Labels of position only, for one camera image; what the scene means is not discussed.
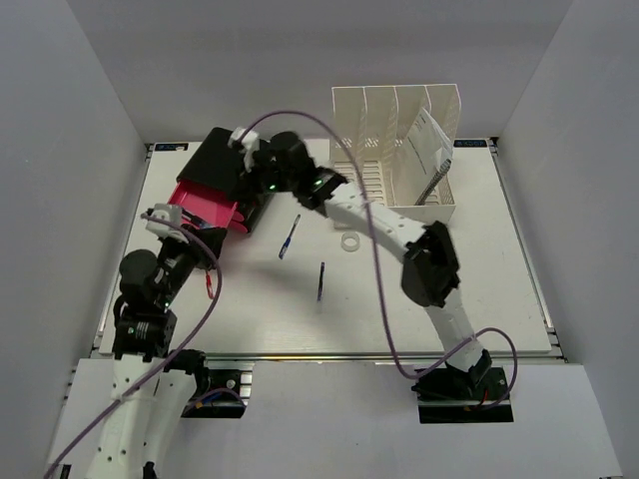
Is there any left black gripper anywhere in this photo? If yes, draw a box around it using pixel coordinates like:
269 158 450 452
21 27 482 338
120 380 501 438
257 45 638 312
157 223 230 305

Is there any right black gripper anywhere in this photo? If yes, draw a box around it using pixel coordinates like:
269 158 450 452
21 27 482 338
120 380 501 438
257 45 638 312
230 149 301 207

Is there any black pink drawer organizer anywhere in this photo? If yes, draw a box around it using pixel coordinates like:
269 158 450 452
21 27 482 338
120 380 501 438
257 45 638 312
168 128 271 234

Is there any dark blue pen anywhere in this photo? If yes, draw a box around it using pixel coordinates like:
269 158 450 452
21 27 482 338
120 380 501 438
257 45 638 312
317 261 325 302

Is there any white instruction booklet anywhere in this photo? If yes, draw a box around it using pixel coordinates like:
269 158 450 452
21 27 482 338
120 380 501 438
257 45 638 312
400 107 453 206

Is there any blue clear-cap pen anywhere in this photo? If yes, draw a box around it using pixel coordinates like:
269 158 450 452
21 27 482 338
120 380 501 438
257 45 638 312
182 210 211 229

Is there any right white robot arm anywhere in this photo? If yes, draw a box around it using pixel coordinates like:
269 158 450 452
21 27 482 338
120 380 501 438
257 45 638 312
229 129 491 398

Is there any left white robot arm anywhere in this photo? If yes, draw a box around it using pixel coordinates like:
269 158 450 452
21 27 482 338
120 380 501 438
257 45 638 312
86 226 227 478

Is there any red gel pen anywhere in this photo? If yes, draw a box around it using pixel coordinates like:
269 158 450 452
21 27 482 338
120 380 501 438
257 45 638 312
205 270 216 299

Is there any blue gel pen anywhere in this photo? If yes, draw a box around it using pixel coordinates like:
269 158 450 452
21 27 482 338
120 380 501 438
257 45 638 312
278 214 302 259

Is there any clear tape roll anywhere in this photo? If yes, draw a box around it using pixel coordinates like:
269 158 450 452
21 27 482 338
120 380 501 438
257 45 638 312
340 232 360 252

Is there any white file rack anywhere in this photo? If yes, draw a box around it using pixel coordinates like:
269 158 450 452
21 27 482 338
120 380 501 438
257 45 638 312
329 84 460 224

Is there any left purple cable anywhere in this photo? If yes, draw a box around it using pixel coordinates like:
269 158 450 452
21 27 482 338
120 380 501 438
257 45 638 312
43 212 247 479

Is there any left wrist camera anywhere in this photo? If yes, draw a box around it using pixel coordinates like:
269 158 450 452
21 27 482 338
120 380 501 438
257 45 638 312
142 204 188 242

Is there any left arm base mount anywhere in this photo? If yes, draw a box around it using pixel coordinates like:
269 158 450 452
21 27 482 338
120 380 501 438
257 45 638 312
165 349 252 419

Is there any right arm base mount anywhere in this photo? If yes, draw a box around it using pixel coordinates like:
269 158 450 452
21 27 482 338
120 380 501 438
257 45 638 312
411 349 514 424

